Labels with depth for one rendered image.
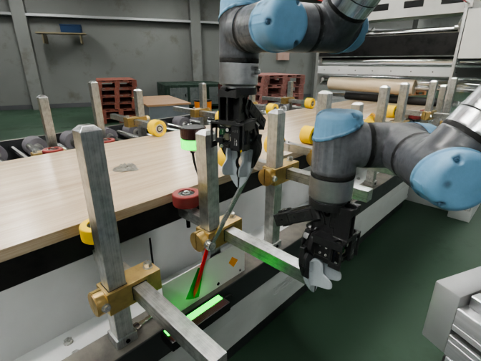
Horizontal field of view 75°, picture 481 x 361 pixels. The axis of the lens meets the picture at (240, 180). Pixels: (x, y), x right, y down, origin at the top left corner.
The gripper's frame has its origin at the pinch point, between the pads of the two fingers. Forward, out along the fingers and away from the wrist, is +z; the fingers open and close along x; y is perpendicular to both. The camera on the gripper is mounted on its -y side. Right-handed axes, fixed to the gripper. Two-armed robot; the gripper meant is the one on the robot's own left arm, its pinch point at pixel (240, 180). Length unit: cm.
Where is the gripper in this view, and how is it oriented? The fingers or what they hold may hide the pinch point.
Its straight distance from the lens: 69.4
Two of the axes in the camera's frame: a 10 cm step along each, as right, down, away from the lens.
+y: -4.0, 3.0, -8.7
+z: -0.2, 9.4, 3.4
